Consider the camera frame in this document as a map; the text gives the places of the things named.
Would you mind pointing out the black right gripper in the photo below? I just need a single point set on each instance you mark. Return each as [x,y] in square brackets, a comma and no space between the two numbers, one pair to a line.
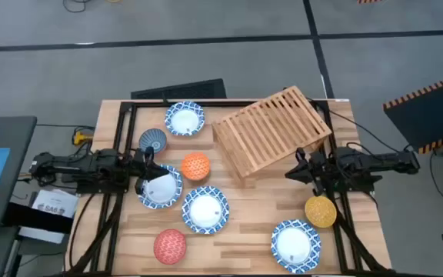
[314,169]

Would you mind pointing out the yellow ceramic bowl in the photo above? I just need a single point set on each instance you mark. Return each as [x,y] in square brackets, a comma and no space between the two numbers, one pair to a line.
[320,211]

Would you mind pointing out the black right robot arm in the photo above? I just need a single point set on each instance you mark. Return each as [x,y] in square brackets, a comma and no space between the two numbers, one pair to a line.
[360,161]

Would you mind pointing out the yellow power plug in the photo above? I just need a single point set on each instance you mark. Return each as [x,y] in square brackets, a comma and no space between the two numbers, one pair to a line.
[80,137]

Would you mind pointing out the orange ceramic bowl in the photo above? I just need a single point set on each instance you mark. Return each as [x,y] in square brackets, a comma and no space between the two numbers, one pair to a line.
[195,166]

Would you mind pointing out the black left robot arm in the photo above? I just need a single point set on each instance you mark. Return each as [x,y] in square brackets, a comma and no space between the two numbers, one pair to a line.
[90,165]

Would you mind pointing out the red ceramic bowl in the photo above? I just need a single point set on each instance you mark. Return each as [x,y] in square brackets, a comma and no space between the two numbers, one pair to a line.
[170,246]

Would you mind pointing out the blue ceramic bowl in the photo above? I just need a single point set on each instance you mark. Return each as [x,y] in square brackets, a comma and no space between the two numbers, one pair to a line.
[153,138]

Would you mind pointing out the plain white paper sheet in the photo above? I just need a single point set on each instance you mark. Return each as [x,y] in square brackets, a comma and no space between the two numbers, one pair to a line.
[40,235]

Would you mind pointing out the wooden slatted shelf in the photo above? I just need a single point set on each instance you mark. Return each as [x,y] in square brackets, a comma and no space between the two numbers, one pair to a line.
[271,131]

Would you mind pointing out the blue white paper bowl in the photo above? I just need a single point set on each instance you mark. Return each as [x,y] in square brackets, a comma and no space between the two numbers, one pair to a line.
[205,209]
[185,118]
[295,246]
[164,192]

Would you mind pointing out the black ridged floor mat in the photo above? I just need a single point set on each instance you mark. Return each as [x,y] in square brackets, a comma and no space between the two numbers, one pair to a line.
[179,90]

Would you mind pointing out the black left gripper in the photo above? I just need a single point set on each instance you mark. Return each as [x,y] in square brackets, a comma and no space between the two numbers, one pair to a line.
[141,169]

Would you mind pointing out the printed white paper sheet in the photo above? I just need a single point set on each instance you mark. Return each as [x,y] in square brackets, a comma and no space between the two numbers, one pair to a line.
[54,202]

